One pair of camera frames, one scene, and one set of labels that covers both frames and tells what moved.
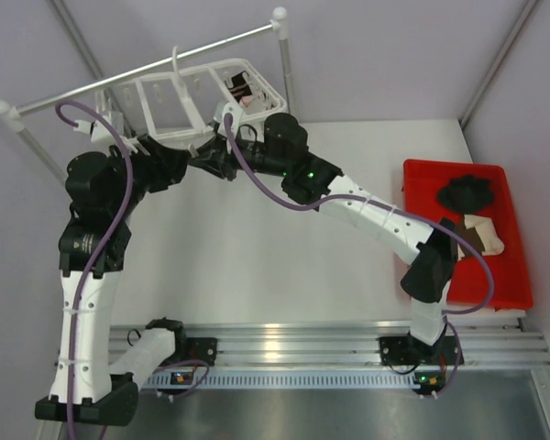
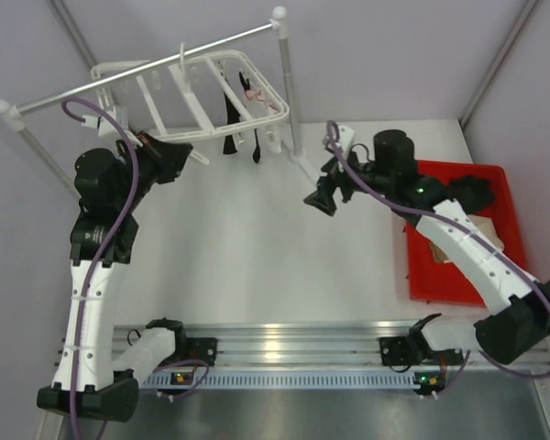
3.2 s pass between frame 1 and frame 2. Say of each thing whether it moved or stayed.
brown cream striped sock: stayed
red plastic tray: stayed
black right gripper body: moved
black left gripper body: stayed
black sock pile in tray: stayed
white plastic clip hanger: moved
